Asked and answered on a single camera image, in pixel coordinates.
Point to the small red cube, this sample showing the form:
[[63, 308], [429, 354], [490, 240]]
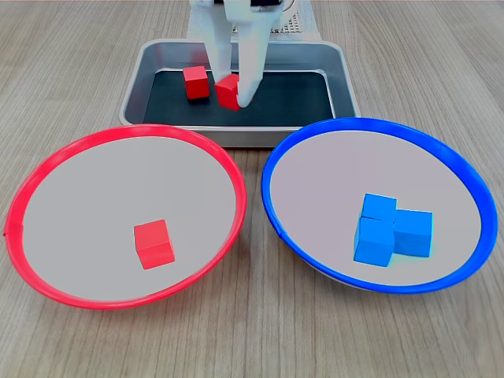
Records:
[[196, 82], [226, 94], [154, 244]]

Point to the black mat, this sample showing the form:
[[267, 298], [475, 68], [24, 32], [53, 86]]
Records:
[[291, 98]]

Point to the white plate red rim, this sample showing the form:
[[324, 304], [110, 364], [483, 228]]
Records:
[[86, 216]]

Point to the white plate blue rim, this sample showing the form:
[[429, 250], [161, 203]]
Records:
[[323, 189]]

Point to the steel tray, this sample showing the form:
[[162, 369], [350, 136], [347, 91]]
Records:
[[307, 55]]

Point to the small blue cube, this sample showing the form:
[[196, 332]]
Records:
[[379, 205], [413, 232], [373, 242]]

